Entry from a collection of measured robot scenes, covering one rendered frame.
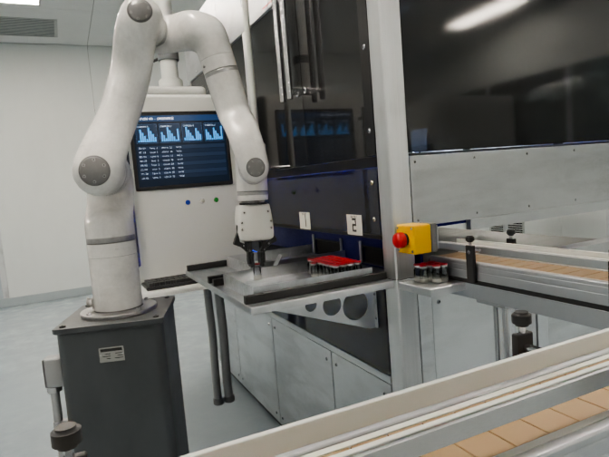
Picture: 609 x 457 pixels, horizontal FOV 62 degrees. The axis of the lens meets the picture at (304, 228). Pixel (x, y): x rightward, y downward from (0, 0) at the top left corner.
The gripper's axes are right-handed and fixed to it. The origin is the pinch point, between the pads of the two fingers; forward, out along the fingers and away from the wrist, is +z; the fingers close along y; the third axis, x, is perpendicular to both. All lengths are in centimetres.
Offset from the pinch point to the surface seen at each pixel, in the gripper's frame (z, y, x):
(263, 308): 8.8, 6.2, 20.5
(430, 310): 15.9, -41.5, 22.0
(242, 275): 5.8, 0.9, -10.0
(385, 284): 7.3, -28.2, 20.5
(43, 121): -107, 59, -535
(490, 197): -14, -64, 22
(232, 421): 96, -21, -108
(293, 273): 7.1, -15.2, -9.9
